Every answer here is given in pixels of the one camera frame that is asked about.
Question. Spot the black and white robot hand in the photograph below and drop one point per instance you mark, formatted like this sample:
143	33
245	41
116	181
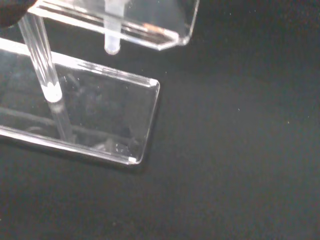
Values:
12	10

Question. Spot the clear acrylic funnel stand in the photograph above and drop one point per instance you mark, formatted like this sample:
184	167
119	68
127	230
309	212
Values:
105	112

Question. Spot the black bench cloth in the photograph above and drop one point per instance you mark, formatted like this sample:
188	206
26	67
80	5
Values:
225	150

